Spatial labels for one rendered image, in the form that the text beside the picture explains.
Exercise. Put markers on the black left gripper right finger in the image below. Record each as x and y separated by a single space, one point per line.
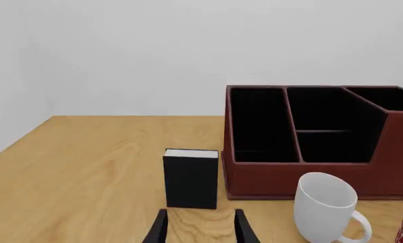
245 229

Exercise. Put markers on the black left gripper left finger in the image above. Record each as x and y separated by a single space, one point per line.
157 229

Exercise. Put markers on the red-brown desk caddy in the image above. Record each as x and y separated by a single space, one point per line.
265 177

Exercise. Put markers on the white mug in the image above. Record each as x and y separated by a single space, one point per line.
322 212

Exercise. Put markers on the black book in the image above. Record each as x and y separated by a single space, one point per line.
191 182

